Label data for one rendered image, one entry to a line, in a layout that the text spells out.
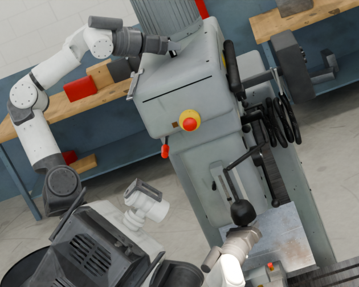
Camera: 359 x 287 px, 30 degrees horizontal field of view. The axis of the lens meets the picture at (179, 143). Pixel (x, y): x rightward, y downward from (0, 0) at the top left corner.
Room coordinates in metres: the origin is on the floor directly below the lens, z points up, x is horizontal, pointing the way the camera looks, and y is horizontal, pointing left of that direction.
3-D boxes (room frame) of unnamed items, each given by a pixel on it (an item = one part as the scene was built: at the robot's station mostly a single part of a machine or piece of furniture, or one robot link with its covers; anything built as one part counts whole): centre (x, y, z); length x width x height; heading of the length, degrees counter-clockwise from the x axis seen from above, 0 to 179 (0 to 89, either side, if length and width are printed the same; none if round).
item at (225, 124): (2.03, -0.10, 1.68); 0.34 x 0.24 x 0.10; 169
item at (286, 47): (2.23, -0.48, 1.62); 0.20 x 0.09 x 0.21; 169
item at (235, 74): (2.00, -0.25, 1.79); 0.45 x 0.04 x 0.04; 169
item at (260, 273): (2.00, -0.07, 1.02); 0.06 x 0.05 x 0.06; 79
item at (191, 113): (1.77, -0.05, 1.76); 0.06 x 0.02 x 0.06; 79
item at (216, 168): (1.88, -0.07, 1.44); 0.04 x 0.04 x 0.21; 79
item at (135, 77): (1.87, 0.05, 1.89); 0.24 x 0.04 x 0.01; 168
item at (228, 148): (2.00, -0.10, 1.47); 0.21 x 0.19 x 0.32; 79
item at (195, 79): (2.01, -0.10, 1.81); 0.47 x 0.26 x 0.16; 169
